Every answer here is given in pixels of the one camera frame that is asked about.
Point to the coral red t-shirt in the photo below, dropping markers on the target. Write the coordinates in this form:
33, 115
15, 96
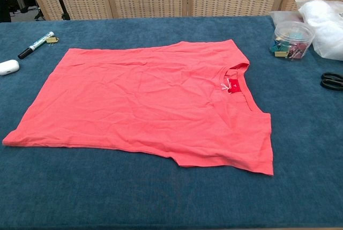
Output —
139, 101

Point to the blue carpet table mat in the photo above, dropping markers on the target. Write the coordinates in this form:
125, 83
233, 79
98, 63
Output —
171, 195

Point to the clear jar of binder clips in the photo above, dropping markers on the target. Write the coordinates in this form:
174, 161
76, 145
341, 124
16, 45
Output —
292, 43

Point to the gold binder clip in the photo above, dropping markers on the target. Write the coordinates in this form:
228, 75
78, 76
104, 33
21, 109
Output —
52, 40

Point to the frosted bag with red garment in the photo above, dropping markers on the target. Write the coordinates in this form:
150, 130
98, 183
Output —
281, 16

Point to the white marker pen black cap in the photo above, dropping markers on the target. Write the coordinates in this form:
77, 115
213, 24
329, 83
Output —
34, 46

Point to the white earbuds case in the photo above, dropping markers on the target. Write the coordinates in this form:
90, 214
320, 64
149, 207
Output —
8, 67

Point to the white garment in plastic bag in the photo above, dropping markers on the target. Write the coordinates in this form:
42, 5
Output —
325, 26

